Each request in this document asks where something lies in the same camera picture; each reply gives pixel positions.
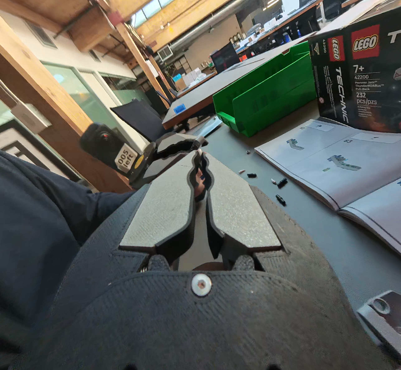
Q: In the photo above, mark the clear plastic bag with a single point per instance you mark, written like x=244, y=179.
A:
x=208, y=127

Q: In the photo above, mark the stack of white boxes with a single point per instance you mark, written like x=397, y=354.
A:
x=192, y=76

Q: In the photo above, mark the black office chair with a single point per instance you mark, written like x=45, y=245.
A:
x=137, y=119

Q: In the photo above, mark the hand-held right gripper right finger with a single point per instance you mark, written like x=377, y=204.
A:
x=241, y=213

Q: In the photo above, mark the framed black white poster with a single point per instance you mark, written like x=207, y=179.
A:
x=18, y=147

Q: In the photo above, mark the green plastic bin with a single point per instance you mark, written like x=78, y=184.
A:
x=266, y=100

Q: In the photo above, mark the person's left forearm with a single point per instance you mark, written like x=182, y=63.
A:
x=106, y=202

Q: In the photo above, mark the white wall box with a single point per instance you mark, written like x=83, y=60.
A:
x=31, y=117

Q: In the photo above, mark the black computer monitor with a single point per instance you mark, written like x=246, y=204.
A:
x=224, y=56

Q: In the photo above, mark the black lego set box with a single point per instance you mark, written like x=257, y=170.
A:
x=360, y=78

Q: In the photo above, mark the lego instruction booklet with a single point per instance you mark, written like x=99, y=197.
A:
x=329, y=169

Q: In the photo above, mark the grey wood-edged table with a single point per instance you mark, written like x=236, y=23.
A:
x=225, y=81

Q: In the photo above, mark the small blue box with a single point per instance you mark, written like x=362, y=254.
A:
x=180, y=108

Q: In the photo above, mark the wooden pillar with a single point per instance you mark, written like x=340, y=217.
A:
x=56, y=106

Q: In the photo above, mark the grey bracket with hole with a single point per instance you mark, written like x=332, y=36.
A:
x=380, y=319

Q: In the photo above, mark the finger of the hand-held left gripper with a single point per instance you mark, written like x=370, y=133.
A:
x=178, y=142
x=163, y=167

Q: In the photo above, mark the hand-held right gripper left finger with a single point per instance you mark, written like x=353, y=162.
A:
x=156, y=213

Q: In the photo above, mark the person's left hand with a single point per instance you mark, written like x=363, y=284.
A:
x=200, y=189

